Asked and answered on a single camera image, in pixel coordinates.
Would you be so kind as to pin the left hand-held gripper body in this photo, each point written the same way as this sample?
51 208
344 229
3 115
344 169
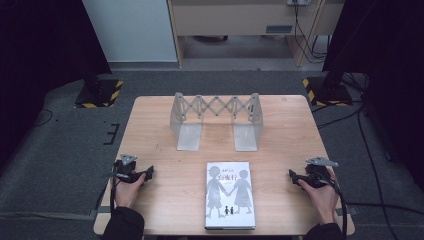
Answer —
125 170

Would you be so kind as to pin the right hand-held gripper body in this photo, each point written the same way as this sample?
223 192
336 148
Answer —
318 175

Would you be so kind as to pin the grey expandable metal book stand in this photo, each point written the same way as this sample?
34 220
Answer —
188 135

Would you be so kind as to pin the white hardcover book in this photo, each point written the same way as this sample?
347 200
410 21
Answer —
230 196

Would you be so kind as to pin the person's left hand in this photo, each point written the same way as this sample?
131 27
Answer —
126 195

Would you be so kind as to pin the person's right hand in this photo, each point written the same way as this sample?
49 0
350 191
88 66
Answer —
325 200

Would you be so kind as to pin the grey tape strip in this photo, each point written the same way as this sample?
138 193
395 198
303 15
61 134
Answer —
349 210
100 211

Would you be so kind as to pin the black striped stand base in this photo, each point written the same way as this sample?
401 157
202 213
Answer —
100 95
328 91

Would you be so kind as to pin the white panel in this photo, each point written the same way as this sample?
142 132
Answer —
130 30

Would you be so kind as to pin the black curtain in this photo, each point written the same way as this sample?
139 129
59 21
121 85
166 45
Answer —
383 50
43 50

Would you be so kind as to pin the dark cabinet label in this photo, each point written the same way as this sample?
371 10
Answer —
279 29

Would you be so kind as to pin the white power strip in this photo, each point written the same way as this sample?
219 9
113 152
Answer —
297 2

